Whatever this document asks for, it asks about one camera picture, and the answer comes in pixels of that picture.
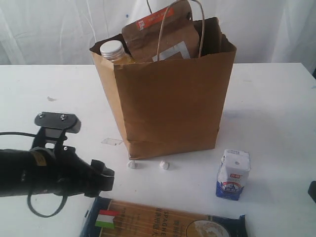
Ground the spaghetti packet dark blue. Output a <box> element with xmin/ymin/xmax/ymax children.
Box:
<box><xmin>80</xmin><ymin>197</ymin><xmax>248</xmax><ymax>237</ymax></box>

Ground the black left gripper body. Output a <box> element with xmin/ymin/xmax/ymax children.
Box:
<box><xmin>44</xmin><ymin>147</ymin><xmax>99</xmax><ymax>198</ymax></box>

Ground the clear tape piece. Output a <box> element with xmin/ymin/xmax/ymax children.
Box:
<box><xmin>101</xmin><ymin>138</ymin><xmax>123</xmax><ymax>146</ymax></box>

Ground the brown snack pouch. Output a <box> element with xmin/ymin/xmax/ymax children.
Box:
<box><xmin>122</xmin><ymin>0</ymin><xmax>200</xmax><ymax>63</ymax></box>

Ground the small white blue milk carton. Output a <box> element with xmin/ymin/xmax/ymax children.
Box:
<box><xmin>216</xmin><ymin>149</ymin><xmax>251</xmax><ymax>200</ymax></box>

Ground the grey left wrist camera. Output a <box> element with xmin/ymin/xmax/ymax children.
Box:
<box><xmin>34</xmin><ymin>112</ymin><xmax>81</xmax><ymax>138</ymax></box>

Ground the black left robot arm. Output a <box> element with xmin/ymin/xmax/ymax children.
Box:
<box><xmin>0</xmin><ymin>147</ymin><xmax>115</xmax><ymax>198</ymax></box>

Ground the yellow millet bottle white cap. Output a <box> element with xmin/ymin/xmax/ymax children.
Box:
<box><xmin>100</xmin><ymin>40</ymin><xmax>135</xmax><ymax>65</ymax></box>

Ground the small white candy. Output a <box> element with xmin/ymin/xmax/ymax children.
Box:
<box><xmin>159</xmin><ymin>160</ymin><xmax>170</xmax><ymax>170</ymax></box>
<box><xmin>127</xmin><ymin>160</ymin><xmax>137</xmax><ymax>169</ymax></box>

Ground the brown paper bag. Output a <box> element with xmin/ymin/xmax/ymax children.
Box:
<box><xmin>90</xmin><ymin>16</ymin><xmax>237</xmax><ymax>160</ymax></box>

